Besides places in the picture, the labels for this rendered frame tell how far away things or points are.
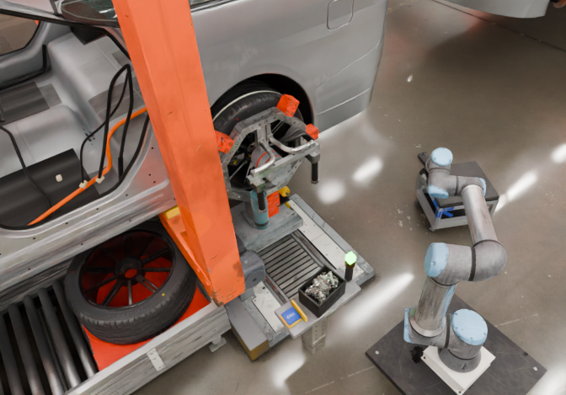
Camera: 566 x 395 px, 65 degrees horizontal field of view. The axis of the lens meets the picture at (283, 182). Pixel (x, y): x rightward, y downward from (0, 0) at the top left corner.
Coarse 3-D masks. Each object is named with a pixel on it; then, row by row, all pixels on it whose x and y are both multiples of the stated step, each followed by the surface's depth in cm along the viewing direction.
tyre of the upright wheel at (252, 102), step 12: (240, 84) 235; (252, 84) 236; (264, 84) 242; (228, 96) 228; (240, 96) 226; (252, 96) 226; (264, 96) 227; (276, 96) 232; (216, 108) 225; (228, 108) 223; (240, 108) 221; (252, 108) 224; (264, 108) 229; (216, 120) 223; (228, 120) 220; (240, 120) 224; (228, 132) 224
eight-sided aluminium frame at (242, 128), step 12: (276, 108) 228; (252, 120) 223; (264, 120) 222; (288, 120) 233; (300, 120) 241; (240, 132) 217; (300, 144) 250; (228, 156) 222; (228, 180) 232; (288, 180) 262; (228, 192) 237; (240, 192) 245
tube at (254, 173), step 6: (258, 132) 223; (258, 138) 226; (258, 144) 227; (264, 144) 224; (264, 150) 224; (270, 150) 221; (270, 156) 218; (270, 162) 215; (258, 168) 212; (264, 168) 214; (252, 174) 212; (258, 174) 213
